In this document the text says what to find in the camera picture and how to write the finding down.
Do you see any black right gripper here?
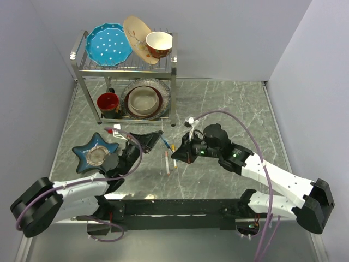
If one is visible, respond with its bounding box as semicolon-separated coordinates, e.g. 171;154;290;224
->
171;130;221;163

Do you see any red mug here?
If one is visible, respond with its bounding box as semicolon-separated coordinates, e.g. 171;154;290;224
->
97;92;121;119

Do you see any blue pen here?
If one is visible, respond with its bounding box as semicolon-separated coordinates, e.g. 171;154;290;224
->
161;136;174;153

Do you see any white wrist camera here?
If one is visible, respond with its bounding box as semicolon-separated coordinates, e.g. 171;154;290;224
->
107;124;127;140
184;117;199;141

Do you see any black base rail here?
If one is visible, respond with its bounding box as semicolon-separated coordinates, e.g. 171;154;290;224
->
86;198;270;237

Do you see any beige ceramic bowl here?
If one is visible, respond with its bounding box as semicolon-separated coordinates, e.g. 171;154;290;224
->
128;86;160;116

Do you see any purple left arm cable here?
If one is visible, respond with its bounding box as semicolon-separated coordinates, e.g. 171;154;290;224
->
15;127;144;243

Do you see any white pen yellow end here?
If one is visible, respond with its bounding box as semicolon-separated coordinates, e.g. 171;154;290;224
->
171;144;178;169

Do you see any steel dish rack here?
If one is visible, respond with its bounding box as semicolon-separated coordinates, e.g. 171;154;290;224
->
70;30;178;127

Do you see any red and white bowl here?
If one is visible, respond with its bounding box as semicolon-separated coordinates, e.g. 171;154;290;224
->
145;32;173;58

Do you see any blue polka dot plate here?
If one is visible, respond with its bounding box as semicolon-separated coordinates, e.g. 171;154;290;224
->
86;23;133;67

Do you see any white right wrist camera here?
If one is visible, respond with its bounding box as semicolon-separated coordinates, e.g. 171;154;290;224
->
184;117;199;141

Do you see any beige floral plate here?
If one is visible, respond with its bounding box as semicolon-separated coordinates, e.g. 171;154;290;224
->
123;15;159;65

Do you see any white pen orange end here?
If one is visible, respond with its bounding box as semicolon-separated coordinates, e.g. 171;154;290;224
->
165;150;170;176

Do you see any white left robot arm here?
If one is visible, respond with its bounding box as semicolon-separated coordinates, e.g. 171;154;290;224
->
10;130;163;238

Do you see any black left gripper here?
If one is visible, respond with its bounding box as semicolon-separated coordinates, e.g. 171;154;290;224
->
121;132;164;176

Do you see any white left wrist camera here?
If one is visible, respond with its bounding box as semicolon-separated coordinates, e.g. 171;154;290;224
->
107;124;127;140

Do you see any blue star-shaped dish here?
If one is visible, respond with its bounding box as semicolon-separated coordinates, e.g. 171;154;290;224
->
71;132;119;174

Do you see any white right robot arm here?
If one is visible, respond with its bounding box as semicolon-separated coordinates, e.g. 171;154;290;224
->
171;123;335;234

